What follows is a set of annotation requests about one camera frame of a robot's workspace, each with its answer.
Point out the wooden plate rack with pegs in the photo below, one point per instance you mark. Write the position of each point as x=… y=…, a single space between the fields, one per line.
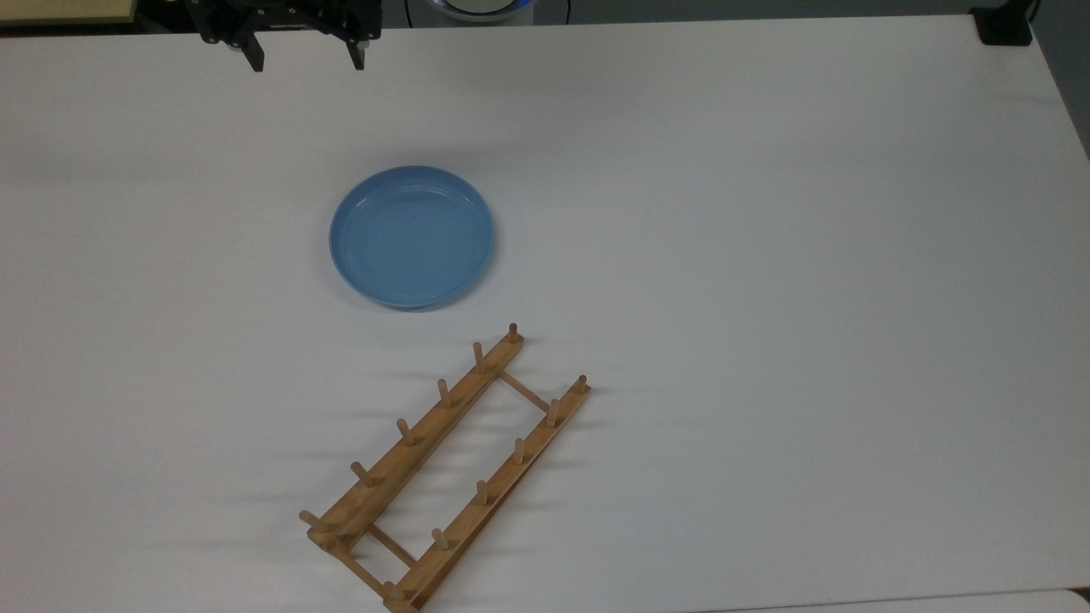
x=400 y=460

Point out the light wooden board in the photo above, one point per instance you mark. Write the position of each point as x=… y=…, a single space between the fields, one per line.
x=64 y=10

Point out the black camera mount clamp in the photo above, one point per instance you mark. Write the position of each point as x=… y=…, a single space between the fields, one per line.
x=1005 y=27

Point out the blue round plate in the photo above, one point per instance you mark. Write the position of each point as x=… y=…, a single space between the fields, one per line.
x=412 y=237

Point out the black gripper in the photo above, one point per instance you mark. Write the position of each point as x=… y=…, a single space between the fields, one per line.
x=281 y=13

